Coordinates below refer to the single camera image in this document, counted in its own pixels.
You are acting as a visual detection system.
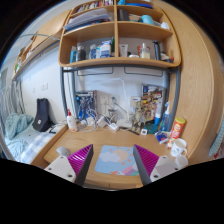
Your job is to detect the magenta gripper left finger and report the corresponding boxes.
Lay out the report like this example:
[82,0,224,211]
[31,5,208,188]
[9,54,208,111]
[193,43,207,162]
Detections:
[68,144,93,186]

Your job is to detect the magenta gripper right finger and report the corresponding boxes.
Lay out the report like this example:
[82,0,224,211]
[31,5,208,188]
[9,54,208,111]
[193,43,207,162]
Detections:
[133,145,159,185]

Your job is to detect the grey computer mouse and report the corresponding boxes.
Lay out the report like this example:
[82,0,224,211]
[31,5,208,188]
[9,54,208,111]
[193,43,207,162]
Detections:
[56,146,71,157]

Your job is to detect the blue packet on desk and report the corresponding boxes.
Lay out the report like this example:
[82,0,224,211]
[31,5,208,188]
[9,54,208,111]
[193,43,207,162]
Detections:
[155,131,168,144]

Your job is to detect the small white cube clock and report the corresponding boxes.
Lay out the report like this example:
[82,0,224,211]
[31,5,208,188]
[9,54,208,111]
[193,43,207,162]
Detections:
[140,129,148,136]

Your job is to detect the white cup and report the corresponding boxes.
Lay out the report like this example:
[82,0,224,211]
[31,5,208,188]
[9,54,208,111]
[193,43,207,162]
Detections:
[175,155,188,169]

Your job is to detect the white mug with print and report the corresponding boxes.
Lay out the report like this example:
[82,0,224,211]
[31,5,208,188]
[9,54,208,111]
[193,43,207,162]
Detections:
[170,138,187,157]

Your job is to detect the white lotion bottle red cap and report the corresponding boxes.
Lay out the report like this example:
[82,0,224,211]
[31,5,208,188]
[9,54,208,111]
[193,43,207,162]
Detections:
[67,110,77,132]

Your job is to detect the white desk lamp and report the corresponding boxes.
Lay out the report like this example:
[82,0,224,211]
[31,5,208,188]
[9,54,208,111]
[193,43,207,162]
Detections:
[99,78,132,128]

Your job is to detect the blue spray bottle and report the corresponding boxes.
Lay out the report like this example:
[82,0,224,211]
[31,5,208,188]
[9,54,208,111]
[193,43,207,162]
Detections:
[160,101,170,131]

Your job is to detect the white power strip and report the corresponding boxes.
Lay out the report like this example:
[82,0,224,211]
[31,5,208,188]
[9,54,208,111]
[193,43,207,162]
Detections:
[107,123,119,131]

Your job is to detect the red yellow chips can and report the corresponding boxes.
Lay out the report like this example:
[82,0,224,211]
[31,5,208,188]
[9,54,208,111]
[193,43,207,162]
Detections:
[167,117,185,148]

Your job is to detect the plaid bed sheet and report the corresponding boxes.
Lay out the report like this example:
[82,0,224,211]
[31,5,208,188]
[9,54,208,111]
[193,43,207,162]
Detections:
[20,132,54,164]

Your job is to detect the robot model figure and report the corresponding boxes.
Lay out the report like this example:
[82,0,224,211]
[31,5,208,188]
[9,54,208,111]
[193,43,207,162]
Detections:
[132,102,145,132]

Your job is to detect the black guitar bag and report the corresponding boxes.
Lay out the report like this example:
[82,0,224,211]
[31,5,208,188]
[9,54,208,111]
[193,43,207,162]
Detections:
[33,98,52,132]

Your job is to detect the blue robot model box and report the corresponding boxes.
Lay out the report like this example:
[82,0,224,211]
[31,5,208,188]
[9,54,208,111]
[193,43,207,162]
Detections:
[76,90,97,120]

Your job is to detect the colourful robot model box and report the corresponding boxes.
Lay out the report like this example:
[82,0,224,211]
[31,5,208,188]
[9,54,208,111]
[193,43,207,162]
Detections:
[141,84,166,122]

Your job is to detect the light blue blanket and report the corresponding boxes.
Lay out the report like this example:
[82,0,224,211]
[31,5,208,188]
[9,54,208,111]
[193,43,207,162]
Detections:
[5,113,34,140]

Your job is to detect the dark bottle on shelf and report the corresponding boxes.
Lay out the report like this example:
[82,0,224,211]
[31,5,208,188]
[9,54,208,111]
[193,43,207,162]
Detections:
[76,46,86,61]

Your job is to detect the clear jar on shelf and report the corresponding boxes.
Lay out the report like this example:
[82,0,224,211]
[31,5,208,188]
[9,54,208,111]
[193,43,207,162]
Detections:
[140,43,150,59]

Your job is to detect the white tube on shelf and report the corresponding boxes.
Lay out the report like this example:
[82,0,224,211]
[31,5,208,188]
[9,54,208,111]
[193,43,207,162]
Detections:
[119,44,128,57]

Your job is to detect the blue white carton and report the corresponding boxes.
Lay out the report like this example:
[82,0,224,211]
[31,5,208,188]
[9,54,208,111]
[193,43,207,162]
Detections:
[100,40,111,58]

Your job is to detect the stack of papers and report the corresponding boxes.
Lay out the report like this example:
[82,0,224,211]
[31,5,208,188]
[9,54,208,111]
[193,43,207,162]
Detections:
[64,8,113,31]

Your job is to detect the wooden wall shelf unit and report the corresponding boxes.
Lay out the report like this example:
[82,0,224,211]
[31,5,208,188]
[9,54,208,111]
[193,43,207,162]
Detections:
[59,0,181,68]

